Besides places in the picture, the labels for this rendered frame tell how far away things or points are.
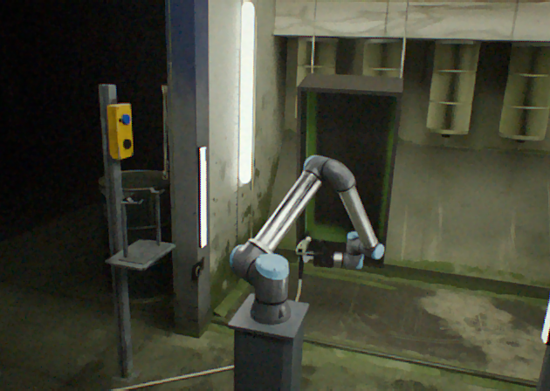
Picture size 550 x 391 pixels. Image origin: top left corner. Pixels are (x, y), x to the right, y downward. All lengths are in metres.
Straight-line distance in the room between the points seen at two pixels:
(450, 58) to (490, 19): 0.37
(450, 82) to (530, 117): 0.64
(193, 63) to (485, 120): 2.62
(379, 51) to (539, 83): 1.19
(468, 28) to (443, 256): 1.78
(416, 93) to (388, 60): 0.52
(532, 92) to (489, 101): 0.46
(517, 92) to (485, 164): 0.70
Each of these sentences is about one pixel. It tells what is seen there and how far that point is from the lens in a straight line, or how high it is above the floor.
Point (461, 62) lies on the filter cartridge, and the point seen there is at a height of 1.81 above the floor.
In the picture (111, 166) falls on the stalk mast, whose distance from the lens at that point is 2.45.
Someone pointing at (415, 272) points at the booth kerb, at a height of 0.13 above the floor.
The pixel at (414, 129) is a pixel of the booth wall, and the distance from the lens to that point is 4.34.
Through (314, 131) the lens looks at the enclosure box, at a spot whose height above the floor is 1.32.
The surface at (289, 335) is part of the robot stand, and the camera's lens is 2.10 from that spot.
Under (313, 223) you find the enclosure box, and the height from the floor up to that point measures 0.59.
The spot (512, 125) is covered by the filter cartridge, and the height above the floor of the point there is 1.36.
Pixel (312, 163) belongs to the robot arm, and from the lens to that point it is 2.36.
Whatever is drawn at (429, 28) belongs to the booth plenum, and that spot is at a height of 2.05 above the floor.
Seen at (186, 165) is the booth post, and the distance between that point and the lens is 2.80.
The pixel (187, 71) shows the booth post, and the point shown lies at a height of 1.70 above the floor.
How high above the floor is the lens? 1.79
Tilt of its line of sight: 16 degrees down
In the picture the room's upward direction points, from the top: 2 degrees clockwise
